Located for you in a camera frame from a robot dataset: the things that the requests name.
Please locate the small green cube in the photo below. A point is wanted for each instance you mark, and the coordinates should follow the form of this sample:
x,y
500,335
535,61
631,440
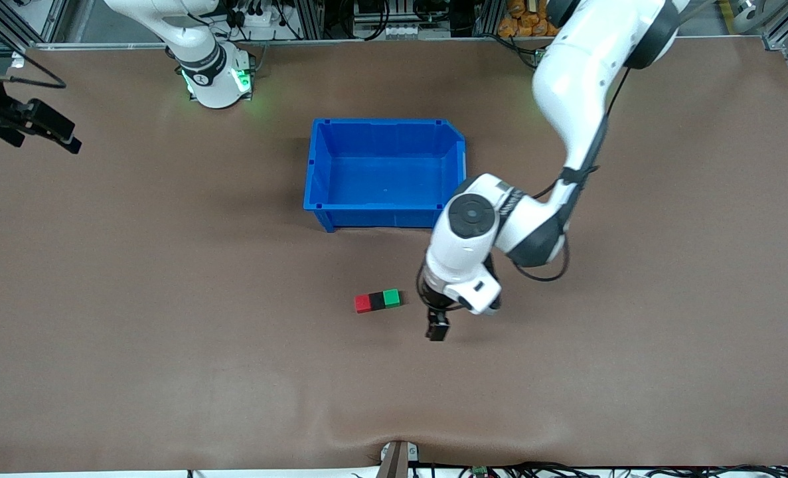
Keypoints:
x,y
392,298

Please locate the small red cube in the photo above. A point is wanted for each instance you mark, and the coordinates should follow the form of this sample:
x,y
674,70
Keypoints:
x,y
363,304

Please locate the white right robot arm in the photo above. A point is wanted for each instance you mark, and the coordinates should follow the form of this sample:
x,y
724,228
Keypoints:
x,y
214,86

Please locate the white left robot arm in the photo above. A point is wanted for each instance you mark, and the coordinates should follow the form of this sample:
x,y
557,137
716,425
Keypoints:
x,y
573,86

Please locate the small black cube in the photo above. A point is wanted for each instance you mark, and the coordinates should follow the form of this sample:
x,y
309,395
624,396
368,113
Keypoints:
x,y
378,301

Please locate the metal table edge clamp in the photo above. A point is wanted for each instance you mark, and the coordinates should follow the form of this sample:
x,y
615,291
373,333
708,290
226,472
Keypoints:
x,y
398,459

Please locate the blue plastic storage bin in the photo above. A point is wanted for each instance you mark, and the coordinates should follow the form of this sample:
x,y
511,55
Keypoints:
x,y
380,176

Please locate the white power strip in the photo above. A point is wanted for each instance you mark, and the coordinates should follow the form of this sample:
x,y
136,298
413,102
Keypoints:
x,y
254,16

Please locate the brown table mat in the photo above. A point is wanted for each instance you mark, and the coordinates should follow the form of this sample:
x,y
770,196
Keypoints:
x,y
168,372

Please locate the orange snack bags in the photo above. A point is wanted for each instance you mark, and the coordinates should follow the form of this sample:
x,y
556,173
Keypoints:
x,y
523,20

